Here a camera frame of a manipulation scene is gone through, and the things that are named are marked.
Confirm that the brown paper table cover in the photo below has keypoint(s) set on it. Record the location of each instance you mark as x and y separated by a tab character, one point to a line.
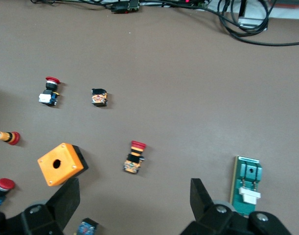
164	98

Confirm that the red yellow emergency stop head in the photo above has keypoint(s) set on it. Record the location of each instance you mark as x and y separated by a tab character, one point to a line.
11	137

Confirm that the red emergency stop orange block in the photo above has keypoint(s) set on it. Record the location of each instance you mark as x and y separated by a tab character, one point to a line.
134	159

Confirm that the orange contact block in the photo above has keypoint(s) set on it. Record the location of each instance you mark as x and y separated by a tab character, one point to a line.
99	98

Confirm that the orange button enclosure box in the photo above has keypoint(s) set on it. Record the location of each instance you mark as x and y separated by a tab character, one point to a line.
71	157

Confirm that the red plastic object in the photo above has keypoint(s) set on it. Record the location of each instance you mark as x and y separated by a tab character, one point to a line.
286	3

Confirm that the small green circuit device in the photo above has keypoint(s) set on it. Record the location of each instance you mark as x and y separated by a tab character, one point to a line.
133	5

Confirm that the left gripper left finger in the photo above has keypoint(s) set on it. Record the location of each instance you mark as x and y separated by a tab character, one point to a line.
66	195

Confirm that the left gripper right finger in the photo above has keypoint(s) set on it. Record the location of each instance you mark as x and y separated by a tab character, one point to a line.
200	200

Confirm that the white adapter box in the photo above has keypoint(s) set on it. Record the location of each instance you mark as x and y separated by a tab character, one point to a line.
249	20

